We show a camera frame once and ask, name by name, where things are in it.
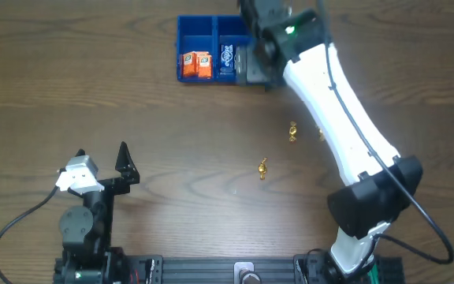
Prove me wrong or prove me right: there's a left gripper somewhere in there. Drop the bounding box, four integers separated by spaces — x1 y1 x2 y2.
75 140 141 195

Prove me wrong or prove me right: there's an orange candy box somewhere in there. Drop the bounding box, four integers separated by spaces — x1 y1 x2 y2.
195 50 214 80
181 50 199 78

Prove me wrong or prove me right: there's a blue tray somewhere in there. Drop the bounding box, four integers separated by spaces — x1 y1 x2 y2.
176 14 286 86

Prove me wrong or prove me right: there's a blue candy pack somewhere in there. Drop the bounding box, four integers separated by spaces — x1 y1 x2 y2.
218 43 236 74

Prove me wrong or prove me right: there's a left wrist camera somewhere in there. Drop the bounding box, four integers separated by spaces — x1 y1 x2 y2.
55 155 100 195

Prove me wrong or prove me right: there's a black cable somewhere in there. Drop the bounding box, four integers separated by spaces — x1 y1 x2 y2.
374 165 454 265
0 185 61 284

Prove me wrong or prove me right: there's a mounting rail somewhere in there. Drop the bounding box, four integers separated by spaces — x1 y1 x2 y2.
53 255 404 284

